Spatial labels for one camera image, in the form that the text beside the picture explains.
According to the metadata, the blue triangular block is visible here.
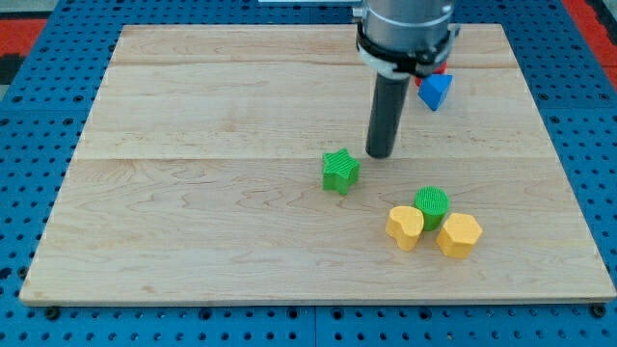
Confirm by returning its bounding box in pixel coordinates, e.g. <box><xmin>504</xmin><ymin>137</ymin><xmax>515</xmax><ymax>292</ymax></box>
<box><xmin>418</xmin><ymin>74</ymin><xmax>454</xmax><ymax>111</ymax></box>

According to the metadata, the red block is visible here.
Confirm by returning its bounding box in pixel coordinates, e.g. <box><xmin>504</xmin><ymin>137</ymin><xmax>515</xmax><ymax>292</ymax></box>
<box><xmin>415</xmin><ymin>62</ymin><xmax>447</xmax><ymax>87</ymax></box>

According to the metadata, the yellow hexagon block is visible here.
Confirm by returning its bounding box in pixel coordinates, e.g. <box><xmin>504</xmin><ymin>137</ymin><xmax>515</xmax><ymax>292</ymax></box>
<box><xmin>436</xmin><ymin>213</ymin><xmax>483</xmax><ymax>259</ymax></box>

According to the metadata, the green star block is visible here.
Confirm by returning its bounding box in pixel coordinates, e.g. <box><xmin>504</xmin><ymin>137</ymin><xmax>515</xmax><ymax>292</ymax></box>
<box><xmin>322</xmin><ymin>147</ymin><xmax>361</xmax><ymax>196</ymax></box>

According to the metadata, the wooden board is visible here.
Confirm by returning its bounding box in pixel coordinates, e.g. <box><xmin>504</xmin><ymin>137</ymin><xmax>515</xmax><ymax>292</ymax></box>
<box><xmin>20</xmin><ymin>24</ymin><xmax>616</xmax><ymax>307</ymax></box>

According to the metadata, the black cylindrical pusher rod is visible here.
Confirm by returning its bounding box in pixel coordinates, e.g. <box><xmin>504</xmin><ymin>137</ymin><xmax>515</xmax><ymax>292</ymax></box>
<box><xmin>365</xmin><ymin>74</ymin><xmax>410</xmax><ymax>159</ymax></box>

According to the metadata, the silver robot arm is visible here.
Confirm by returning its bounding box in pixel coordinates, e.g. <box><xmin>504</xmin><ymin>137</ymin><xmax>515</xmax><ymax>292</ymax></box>
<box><xmin>354</xmin><ymin>0</ymin><xmax>454</xmax><ymax>52</ymax></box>

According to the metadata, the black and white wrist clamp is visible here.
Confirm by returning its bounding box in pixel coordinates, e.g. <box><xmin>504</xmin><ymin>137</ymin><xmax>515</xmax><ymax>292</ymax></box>
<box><xmin>356</xmin><ymin>24</ymin><xmax>461</xmax><ymax>79</ymax></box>

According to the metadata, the green cylinder block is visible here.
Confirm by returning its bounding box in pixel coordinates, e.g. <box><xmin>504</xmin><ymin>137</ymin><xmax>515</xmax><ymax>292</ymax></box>
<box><xmin>414</xmin><ymin>186</ymin><xmax>449</xmax><ymax>231</ymax></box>

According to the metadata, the yellow heart block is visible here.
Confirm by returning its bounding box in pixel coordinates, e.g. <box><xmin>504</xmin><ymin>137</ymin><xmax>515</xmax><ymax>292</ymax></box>
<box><xmin>386</xmin><ymin>205</ymin><xmax>424</xmax><ymax>252</ymax></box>

